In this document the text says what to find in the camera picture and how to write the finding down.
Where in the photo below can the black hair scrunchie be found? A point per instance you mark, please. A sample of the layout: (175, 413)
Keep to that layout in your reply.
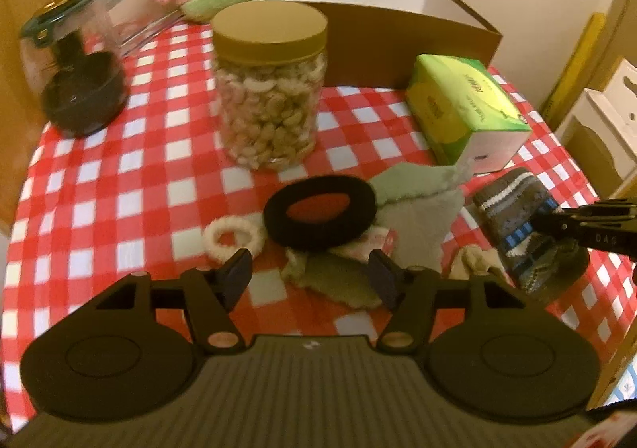
(318, 236)

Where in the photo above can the wooden panel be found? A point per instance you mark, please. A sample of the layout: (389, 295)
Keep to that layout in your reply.
(25, 5)

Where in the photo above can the green tissue pack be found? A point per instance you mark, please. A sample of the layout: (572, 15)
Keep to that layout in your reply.
(448, 105)

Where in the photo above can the white hair scrunchie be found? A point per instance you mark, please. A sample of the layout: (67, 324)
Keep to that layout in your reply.
(210, 241)

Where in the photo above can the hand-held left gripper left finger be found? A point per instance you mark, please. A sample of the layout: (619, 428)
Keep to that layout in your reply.
(236, 274)

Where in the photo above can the small pink card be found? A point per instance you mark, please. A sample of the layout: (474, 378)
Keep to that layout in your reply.
(368, 241)

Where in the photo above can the red white checkered tablecloth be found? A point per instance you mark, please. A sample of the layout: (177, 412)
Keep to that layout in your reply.
(149, 169)

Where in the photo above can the wooden door frame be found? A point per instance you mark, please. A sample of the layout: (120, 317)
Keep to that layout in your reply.
(622, 30)

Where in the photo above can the clear canister with green lid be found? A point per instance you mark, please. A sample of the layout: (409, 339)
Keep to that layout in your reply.
(79, 100)

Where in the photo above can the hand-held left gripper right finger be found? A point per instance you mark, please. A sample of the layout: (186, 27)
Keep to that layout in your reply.
(384, 274)

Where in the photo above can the cashew jar with gold lid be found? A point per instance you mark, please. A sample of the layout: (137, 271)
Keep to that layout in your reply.
(268, 115)

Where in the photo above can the light green washcloth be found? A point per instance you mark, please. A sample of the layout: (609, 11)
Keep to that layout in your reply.
(423, 224)

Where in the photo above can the beige sock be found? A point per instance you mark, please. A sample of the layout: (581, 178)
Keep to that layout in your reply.
(473, 264)

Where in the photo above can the grey striped sock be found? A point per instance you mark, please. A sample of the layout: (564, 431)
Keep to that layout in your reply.
(512, 209)

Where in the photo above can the yellow board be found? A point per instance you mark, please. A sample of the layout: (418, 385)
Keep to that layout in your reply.
(582, 60)

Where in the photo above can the brown cardboard box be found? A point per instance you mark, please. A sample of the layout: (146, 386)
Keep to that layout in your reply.
(398, 50)

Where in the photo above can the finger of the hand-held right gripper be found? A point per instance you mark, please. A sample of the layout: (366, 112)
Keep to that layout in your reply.
(607, 209)
(587, 231)

